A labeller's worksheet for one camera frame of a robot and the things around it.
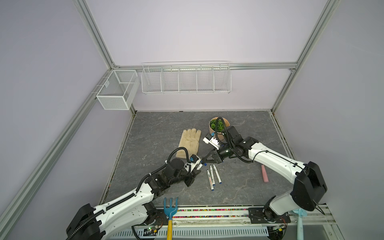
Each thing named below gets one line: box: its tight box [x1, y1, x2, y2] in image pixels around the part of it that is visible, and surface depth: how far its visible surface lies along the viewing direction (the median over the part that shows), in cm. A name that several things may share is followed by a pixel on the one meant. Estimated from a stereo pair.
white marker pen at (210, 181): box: [207, 169, 215, 191], surface depth 86 cm
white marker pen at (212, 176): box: [210, 165, 216, 186], surface depth 88 cm
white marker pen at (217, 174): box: [213, 164, 223, 184], surface depth 88 cm
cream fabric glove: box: [175, 128, 202, 159], surface depth 104 cm
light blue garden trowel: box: [292, 208, 308, 240], surface depth 71 cm
